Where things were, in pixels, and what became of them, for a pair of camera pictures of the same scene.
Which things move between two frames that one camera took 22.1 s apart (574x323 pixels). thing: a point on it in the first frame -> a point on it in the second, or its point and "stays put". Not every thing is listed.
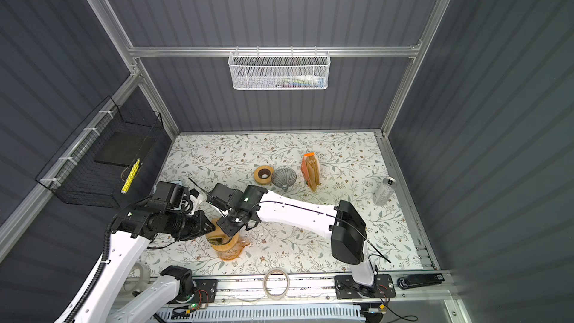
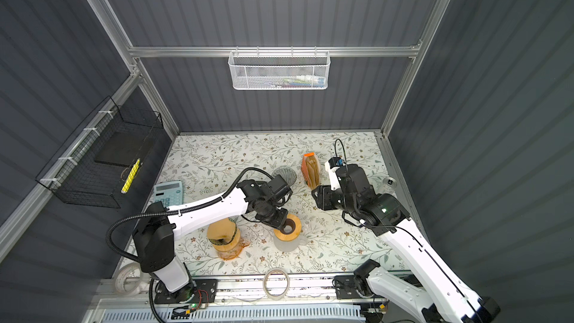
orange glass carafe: x=234 y=253 stays put
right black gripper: x=232 y=223 -> x=326 y=196
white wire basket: x=279 y=69 stays put
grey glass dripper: x=284 y=177 stays put
